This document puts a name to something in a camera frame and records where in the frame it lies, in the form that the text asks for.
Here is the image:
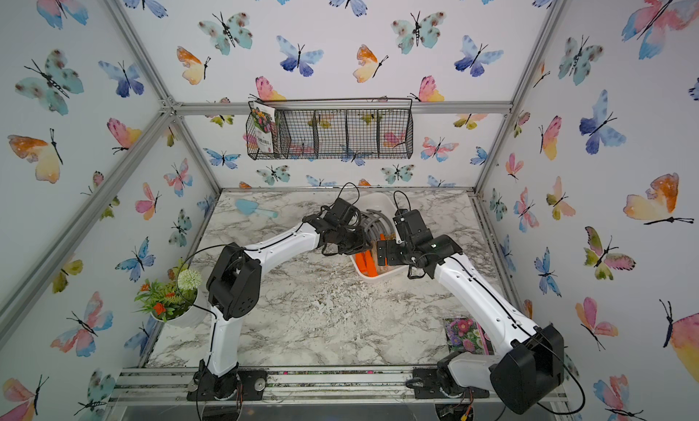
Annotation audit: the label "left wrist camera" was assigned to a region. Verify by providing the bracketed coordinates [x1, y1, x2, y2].
[324, 197, 362, 228]

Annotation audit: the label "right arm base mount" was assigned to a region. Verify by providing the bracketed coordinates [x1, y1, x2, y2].
[404, 352, 491, 399]

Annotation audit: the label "potted artificial flowers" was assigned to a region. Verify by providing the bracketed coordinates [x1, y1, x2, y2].
[135, 259, 203, 323]

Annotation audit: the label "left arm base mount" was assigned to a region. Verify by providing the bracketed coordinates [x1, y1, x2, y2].
[187, 360, 268, 403]

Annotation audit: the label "white plastic storage tray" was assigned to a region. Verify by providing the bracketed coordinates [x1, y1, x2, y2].
[351, 193, 408, 283]

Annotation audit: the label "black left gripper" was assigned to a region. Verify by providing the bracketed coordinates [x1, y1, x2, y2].
[334, 226, 375, 255]

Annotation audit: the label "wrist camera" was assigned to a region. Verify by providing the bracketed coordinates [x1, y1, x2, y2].
[393, 209, 428, 242]
[324, 197, 362, 228]

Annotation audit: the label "light blue plastic trowel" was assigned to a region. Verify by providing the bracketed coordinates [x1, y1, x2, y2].
[235, 198, 279, 219]

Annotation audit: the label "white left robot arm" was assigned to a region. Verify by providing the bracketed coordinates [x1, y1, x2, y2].
[207, 211, 371, 377]

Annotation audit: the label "labelled wooden sickle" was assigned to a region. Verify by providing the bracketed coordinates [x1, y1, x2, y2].
[360, 209, 396, 243]

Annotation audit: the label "flower seed packet on table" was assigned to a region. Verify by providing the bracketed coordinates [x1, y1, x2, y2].
[443, 317, 494, 356]

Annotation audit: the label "black wire wall basket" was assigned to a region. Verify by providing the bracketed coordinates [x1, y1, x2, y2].
[244, 97, 414, 166]

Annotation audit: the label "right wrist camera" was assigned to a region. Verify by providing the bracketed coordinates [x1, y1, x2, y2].
[393, 209, 428, 242]

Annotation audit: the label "orange handle sickle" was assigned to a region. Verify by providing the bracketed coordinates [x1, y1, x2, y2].
[362, 241, 386, 278]
[354, 251, 376, 277]

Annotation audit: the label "flower seed packet in basket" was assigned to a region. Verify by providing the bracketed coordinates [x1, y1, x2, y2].
[250, 102, 277, 154]

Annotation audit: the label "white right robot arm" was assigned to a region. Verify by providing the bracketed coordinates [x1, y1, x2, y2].
[378, 217, 565, 415]

